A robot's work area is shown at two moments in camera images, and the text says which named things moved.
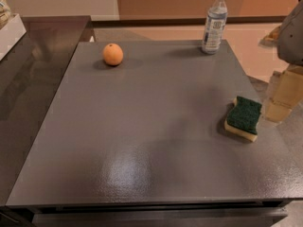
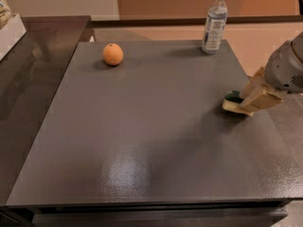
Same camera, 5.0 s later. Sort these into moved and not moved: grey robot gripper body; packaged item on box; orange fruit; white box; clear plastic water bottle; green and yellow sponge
Moved: green and yellow sponge; grey robot gripper body
Not moved: orange fruit; clear plastic water bottle; packaged item on box; white box
